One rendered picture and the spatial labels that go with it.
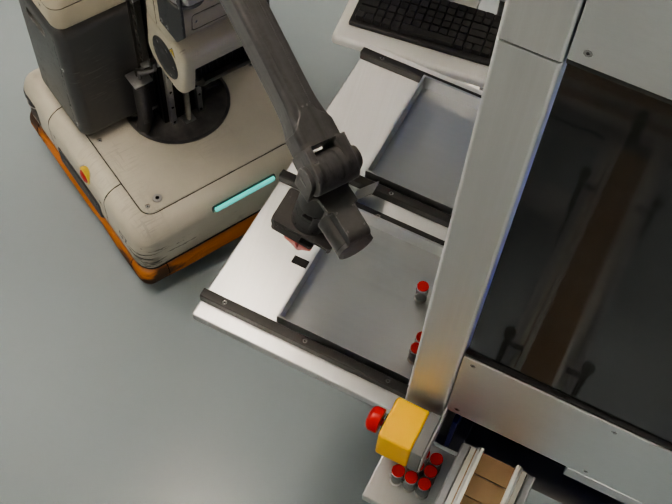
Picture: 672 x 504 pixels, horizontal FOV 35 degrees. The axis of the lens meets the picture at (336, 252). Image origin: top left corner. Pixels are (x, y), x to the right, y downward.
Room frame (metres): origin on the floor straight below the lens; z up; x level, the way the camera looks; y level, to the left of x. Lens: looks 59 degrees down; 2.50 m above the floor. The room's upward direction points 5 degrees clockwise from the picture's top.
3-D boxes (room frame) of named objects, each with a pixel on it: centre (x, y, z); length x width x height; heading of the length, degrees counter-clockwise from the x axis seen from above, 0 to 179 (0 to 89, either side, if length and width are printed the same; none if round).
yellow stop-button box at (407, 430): (0.59, -0.13, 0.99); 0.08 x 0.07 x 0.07; 67
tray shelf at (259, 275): (1.05, -0.12, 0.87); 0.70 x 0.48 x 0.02; 157
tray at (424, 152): (1.18, -0.25, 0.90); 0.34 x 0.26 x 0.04; 67
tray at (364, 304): (0.86, -0.12, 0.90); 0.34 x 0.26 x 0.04; 67
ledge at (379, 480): (0.56, -0.16, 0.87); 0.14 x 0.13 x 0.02; 67
